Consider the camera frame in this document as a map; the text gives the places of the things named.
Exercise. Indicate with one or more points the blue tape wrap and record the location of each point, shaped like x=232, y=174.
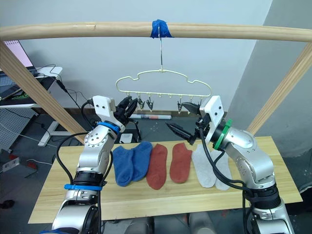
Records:
x=156, y=30

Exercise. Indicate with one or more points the grey perforated panel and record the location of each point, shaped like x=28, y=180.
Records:
x=12, y=126

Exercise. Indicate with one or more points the horizontal wooden rod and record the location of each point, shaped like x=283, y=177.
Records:
x=73, y=30

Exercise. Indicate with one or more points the slanted wooden frame post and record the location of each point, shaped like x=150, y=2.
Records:
x=36, y=90
x=280, y=90

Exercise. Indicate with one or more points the metal hanger clip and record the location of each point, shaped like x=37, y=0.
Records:
x=179, y=106
x=141, y=103
x=150, y=104

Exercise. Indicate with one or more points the blue sock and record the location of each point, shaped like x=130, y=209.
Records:
x=141, y=161
x=123, y=165

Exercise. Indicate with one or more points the white power strip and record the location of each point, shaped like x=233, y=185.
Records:
x=8, y=165

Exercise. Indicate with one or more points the laptop computer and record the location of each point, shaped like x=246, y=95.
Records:
x=7, y=86

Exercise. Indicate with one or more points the white desk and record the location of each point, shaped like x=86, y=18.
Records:
x=52, y=70

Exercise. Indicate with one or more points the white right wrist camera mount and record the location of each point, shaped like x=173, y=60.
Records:
x=214, y=107

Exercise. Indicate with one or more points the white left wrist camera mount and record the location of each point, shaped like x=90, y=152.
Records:
x=102, y=104

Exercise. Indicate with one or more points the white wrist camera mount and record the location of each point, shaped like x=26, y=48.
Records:
x=102, y=104
x=214, y=107

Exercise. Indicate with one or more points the grey sock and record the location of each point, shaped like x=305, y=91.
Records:
x=203, y=168
x=223, y=175

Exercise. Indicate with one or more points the cream clip hanger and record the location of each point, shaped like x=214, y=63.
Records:
x=170, y=72

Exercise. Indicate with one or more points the small white box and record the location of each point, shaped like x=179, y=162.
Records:
x=126, y=138

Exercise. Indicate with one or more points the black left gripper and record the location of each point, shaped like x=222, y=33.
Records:
x=121, y=116

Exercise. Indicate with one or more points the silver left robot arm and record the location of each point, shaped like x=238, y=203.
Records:
x=95, y=151

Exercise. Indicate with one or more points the rolled printed paper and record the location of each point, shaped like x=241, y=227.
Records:
x=151, y=116

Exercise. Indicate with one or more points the red sock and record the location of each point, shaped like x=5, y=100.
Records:
x=157, y=168
x=180, y=163

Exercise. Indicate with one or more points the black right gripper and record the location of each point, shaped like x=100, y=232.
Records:
x=202, y=128

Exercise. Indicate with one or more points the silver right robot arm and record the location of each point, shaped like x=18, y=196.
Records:
x=251, y=156

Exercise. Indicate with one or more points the black tripod stand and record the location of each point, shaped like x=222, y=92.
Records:
x=136, y=129

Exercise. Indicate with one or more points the black green mat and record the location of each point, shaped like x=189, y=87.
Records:
x=22, y=98

